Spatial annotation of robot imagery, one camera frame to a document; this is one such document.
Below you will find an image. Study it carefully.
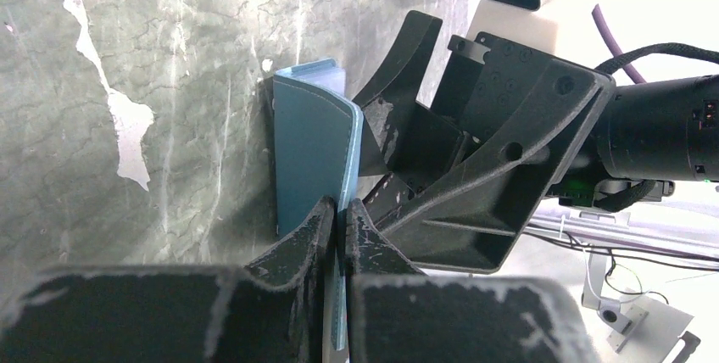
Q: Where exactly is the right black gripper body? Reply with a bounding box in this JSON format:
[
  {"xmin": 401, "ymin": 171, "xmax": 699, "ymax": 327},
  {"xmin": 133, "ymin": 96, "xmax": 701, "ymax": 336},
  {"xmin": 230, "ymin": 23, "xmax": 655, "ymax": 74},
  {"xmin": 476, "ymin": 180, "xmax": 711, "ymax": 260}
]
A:
[{"xmin": 365, "ymin": 33, "xmax": 718, "ymax": 209}]

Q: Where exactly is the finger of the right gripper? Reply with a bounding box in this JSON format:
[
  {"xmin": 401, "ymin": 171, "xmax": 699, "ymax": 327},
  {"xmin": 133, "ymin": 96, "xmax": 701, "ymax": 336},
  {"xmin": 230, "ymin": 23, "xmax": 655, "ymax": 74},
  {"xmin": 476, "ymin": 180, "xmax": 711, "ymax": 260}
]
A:
[
  {"xmin": 352, "ymin": 10, "xmax": 443, "ymax": 176},
  {"xmin": 375, "ymin": 59, "xmax": 616, "ymax": 274}
]

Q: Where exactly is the blue leather card holder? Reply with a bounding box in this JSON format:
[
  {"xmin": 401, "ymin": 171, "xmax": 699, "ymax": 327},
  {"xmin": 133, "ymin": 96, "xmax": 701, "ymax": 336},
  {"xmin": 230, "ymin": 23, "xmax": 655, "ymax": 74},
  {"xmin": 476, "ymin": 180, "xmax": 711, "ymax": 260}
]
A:
[{"xmin": 273, "ymin": 59, "xmax": 364, "ymax": 350}]

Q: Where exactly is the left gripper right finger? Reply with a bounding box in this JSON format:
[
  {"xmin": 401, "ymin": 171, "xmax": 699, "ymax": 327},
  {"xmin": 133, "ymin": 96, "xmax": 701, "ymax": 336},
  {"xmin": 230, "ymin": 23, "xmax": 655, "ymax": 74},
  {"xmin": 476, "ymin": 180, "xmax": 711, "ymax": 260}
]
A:
[{"xmin": 345, "ymin": 199, "xmax": 599, "ymax": 362}]

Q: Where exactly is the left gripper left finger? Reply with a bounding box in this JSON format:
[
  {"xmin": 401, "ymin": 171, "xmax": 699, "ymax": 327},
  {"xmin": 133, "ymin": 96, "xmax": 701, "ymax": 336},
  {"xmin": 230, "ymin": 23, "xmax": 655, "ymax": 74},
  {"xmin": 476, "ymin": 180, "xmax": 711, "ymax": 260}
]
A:
[{"xmin": 1, "ymin": 197, "xmax": 337, "ymax": 362}]

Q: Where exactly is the aluminium frame rail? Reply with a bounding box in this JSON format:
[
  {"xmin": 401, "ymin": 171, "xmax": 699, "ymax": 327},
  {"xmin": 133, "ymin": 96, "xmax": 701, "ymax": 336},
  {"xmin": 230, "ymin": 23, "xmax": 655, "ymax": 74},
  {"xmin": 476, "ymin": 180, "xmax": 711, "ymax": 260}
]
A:
[{"xmin": 527, "ymin": 204, "xmax": 718, "ymax": 263}]

